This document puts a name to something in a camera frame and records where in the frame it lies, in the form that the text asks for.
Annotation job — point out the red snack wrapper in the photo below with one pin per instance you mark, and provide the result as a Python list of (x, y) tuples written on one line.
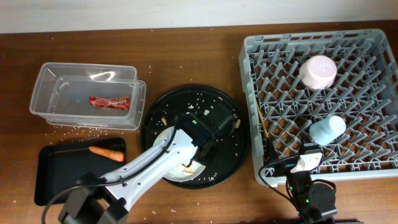
[(121, 103)]

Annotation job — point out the peanut on tray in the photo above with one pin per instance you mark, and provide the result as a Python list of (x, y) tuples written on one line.
[(164, 121), (237, 124)]

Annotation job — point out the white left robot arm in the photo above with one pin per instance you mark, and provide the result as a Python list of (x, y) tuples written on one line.
[(109, 198)]

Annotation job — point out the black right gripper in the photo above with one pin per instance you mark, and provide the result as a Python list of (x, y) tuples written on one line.
[(284, 165)]

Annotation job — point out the orange carrot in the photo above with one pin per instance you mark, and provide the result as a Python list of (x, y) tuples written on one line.
[(113, 155)]

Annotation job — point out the grey plate with food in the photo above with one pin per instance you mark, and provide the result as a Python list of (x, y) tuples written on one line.
[(185, 172)]

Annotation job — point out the wooden chopstick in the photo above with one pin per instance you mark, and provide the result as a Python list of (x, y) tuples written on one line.
[(261, 118)]

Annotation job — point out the black rectangular tray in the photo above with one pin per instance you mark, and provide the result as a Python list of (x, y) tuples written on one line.
[(60, 166)]

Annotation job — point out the round black tray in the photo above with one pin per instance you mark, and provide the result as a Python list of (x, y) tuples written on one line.
[(221, 158)]

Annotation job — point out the light blue cup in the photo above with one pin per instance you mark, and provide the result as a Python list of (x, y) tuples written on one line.
[(327, 130)]

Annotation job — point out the clear plastic bin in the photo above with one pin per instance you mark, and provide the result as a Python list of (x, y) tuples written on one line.
[(62, 91)]

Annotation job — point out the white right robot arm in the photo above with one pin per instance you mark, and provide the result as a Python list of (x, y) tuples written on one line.
[(314, 200)]

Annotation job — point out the grey dishwasher rack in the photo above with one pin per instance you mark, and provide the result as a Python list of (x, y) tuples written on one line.
[(364, 94)]

